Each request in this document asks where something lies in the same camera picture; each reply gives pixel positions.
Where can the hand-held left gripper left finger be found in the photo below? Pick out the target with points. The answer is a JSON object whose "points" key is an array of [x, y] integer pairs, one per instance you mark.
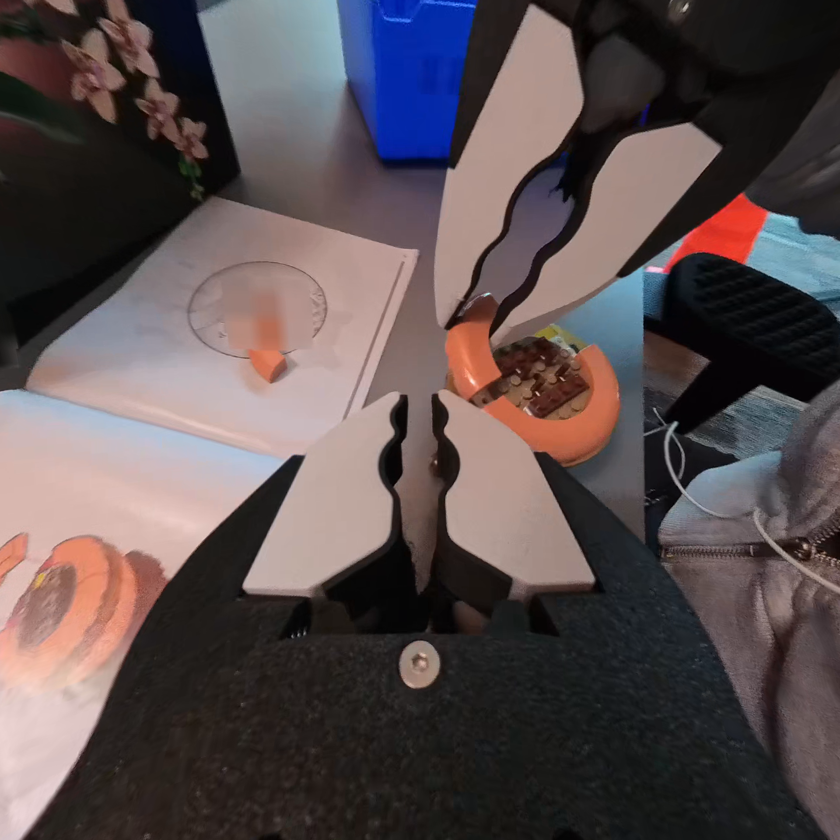
{"points": [[328, 519]]}

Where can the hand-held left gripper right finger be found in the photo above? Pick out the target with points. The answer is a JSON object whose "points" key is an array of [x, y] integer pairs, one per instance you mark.
{"points": [[512, 519]]}

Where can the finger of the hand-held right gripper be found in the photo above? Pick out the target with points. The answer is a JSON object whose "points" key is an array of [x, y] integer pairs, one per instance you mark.
{"points": [[505, 145], [630, 210]]}

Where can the brick pot model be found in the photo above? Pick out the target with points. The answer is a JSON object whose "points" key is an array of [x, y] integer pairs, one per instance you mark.
{"points": [[571, 427]]}

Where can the blue plastic bin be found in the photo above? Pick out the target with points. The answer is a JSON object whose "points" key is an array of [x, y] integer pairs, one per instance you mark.
{"points": [[407, 66]]}

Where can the orange floor object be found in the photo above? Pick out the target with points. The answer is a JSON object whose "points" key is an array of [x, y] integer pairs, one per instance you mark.
{"points": [[722, 236]]}

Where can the studded orange arc brick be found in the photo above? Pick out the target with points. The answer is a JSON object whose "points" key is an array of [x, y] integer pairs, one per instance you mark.
{"points": [[269, 365]]}

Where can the black mesh chair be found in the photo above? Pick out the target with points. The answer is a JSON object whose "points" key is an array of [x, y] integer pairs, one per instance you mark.
{"points": [[748, 328]]}

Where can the white instruction booklet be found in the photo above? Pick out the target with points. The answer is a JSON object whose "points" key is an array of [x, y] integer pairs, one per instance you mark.
{"points": [[158, 460]]}

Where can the black flower print box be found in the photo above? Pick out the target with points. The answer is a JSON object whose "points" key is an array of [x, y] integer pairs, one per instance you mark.
{"points": [[66, 171]]}

